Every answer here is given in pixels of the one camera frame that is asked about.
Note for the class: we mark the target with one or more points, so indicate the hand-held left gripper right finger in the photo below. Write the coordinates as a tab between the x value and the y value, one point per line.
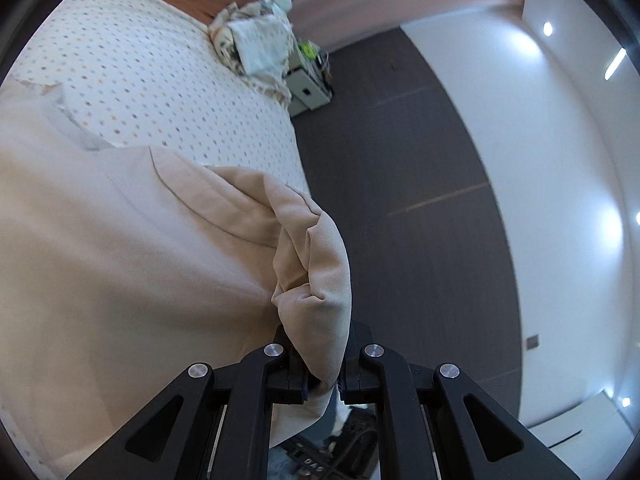
357	375

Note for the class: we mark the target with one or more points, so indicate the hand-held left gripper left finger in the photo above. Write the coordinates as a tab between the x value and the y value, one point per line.
280	362

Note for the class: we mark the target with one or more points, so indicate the large beige jacket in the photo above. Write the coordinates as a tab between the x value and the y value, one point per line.
125	260

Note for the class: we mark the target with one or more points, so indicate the dark object with white trim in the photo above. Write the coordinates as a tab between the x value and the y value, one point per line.
325	450

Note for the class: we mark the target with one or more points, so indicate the white bedside cabinet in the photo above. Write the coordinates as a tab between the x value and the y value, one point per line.
307	92

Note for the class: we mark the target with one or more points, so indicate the bed with dotted sheet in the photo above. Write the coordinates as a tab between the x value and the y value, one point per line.
150	85

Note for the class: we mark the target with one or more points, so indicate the green packet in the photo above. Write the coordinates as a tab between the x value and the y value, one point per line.
306	50

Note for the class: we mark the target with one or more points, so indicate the white patterned folded cloth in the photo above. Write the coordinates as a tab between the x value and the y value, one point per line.
260	40

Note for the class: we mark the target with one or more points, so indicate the cream fringed throw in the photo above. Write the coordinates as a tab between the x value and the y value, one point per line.
225	40

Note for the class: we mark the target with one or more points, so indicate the strip ceiling light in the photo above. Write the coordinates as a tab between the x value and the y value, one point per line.
615	63

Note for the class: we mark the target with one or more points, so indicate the grey wall socket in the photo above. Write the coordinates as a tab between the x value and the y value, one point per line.
533	342

